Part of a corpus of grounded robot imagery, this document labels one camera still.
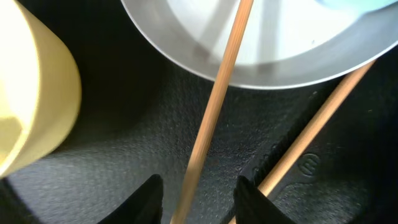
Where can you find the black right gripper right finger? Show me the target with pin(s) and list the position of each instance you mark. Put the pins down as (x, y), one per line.
(252, 207)

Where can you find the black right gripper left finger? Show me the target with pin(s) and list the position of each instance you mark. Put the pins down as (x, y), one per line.
(144, 206)

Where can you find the wooden chopstick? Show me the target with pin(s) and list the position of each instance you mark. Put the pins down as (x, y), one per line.
(212, 112)
(311, 130)

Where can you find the yellow plastic bowl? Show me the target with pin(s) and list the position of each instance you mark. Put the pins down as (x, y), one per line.
(40, 88)

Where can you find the round black serving tray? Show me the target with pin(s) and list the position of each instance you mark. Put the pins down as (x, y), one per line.
(140, 114)

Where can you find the light grey round plate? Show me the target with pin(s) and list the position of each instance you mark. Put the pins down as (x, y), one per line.
(286, 44)

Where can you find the light blue plastic cup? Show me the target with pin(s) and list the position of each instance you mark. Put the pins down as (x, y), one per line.
(361, 6)

